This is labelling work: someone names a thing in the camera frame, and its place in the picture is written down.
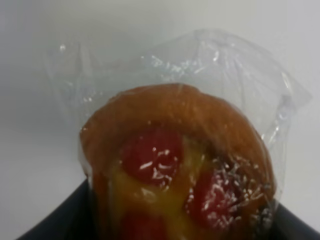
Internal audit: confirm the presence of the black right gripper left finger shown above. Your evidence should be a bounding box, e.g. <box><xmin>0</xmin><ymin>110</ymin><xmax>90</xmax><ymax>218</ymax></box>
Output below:
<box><xmin>19</xmin><ymin>180</ymin><xmax>94</xmax><ymax>240</ymax></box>

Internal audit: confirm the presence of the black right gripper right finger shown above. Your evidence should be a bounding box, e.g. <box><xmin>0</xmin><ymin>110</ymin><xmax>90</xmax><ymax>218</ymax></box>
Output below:
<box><xmin>271</xmin><ymin>200</ymin><xmax>320</xmax><ymax>240</ymax></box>

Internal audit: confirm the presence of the fruit pastry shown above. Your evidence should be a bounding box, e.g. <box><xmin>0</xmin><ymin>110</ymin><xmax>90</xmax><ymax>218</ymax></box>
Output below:
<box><xmin>45</xmin><ymin>29</ymin><xmax>311</xmax><ymax>240</ymax></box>

